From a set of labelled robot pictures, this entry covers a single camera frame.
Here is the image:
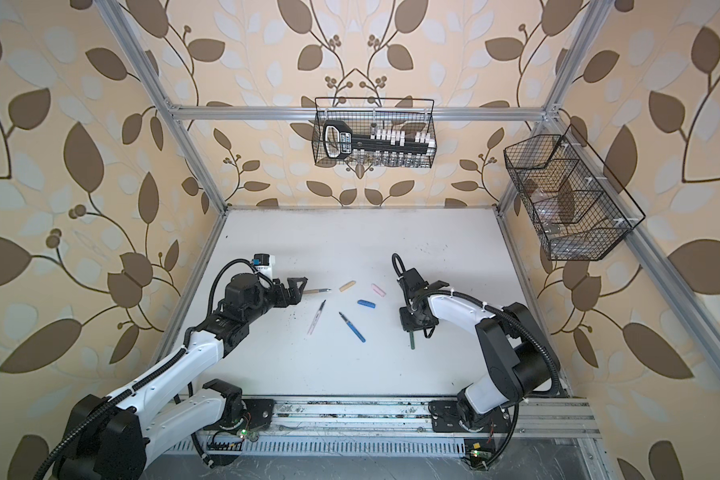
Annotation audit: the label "tan pen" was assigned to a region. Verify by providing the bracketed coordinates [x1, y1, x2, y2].
[303, 288, 332, 295]

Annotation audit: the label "pink pen cap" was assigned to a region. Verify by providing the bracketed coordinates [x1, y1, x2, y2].
[371, 283, 386, 297]

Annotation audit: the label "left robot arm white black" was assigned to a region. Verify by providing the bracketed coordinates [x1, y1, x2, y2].
[34, 269, 308, 479]

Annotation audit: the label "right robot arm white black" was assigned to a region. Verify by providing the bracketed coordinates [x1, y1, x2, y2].
[395, 266, 563, 432]

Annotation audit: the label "pink clear pen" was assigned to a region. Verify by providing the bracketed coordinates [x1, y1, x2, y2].
[307, 300, 327, 335]

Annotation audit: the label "blue pen cap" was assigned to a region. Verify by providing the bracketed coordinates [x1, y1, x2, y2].
[357, 299, 376, 309]

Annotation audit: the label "blue pen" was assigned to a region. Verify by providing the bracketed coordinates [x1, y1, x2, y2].
[338, 312, 366, 343]

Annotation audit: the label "tan pen cap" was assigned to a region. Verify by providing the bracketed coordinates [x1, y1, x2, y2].
[339, 280, 356, 292]

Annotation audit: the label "black white tool in basket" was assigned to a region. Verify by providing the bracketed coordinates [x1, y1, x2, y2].
[317, 120, 437, 160]

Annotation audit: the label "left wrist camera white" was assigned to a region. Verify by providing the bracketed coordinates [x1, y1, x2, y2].
[252, 253, 275, 275]

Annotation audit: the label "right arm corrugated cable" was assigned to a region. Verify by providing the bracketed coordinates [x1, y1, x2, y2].
[391, 253, 563, 400]

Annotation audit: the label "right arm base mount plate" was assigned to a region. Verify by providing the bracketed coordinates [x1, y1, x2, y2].
[428, 400, 518, 435]

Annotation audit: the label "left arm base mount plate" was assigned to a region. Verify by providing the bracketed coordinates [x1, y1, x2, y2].
[193, 398, 276, 432]

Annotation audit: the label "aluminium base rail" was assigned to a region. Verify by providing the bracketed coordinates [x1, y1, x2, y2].
[168, 395, 604, 461]

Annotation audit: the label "aluminium frame back crossbar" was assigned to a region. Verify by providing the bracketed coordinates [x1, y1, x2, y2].
[169, 105, 547, 122]

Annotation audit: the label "black wire basket back wall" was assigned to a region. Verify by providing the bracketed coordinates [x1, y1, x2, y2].
[311, 95, 438, 169]

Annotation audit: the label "black wire basket wall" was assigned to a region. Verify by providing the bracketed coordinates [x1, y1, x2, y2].
[311, 95, 438, 169]
[503, 125, 645, 261]

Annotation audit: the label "black wire basket right wall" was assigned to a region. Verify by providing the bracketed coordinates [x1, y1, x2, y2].
[503, 125, 645, 261]

